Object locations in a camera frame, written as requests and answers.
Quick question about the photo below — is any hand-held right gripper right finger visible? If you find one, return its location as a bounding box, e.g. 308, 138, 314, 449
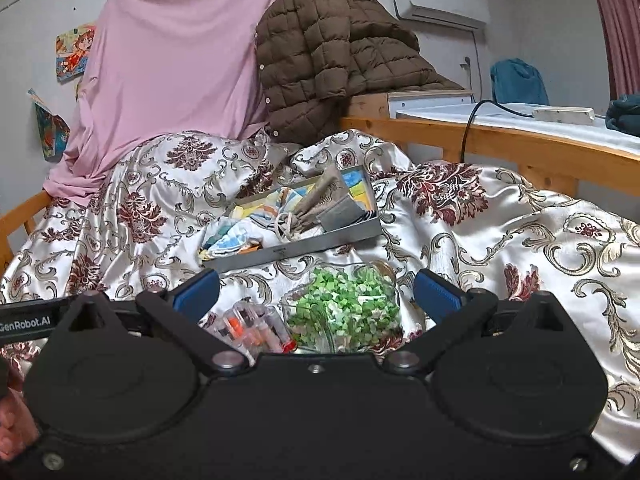
384, 268, 582, 375

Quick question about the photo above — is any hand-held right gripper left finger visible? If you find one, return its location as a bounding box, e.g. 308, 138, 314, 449
55, 269, 248, 375

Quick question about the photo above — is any colourful printed white cloth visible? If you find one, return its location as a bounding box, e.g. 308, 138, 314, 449
200, 187, 301, 262

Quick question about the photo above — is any grey tray with colourful drawing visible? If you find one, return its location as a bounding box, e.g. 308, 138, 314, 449
200, 164, 383, 273

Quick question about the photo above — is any grey sock with striped cuff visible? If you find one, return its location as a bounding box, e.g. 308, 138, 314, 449
315, 197, 376, 233

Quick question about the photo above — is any beige drawstring pouch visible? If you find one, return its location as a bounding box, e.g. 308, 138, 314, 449
275, 165, 351, 238

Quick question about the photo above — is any person's left hand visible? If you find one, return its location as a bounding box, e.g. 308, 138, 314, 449
0, 387, 41, 461

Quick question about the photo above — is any clear packet with orange items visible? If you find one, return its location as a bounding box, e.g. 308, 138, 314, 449
205, 300, 298, 356

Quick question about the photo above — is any floral satin blanket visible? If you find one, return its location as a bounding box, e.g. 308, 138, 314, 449
0, 129, 640, 463

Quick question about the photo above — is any glass bowl of green pieces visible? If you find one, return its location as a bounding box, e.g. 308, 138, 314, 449
280, 260, 403, 356

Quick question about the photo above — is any white wooden box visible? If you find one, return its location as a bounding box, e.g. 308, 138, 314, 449
347, 90, 473, 118

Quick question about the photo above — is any white power strip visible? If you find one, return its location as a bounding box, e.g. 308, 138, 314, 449
531, 106, 596, 123

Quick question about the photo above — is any pink bed sheet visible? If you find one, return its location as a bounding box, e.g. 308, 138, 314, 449
42, 0, 308, 207

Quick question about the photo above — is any blue towel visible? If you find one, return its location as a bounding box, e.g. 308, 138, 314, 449
490, 58, 551, 107

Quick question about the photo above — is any dark teal cloth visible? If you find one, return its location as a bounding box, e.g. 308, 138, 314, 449
605, 92, 640, 137

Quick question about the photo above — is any brown quilted jacket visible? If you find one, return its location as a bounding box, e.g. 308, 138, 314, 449
255, 0, 463, 146

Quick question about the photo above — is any white air conditioner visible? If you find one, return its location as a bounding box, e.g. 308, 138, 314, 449
391, 0, 490, 31

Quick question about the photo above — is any pink curtain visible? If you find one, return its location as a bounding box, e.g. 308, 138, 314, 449
585, 0, 640, 101

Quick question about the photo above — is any black cable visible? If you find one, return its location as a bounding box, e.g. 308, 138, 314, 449
460, 100, 536, 165

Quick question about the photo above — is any folded colourful wall poster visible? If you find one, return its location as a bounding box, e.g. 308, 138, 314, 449
27, 88, 71, 162

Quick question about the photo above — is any cartoon girl wall poster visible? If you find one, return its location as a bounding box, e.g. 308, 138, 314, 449
55, 22, 97, 83

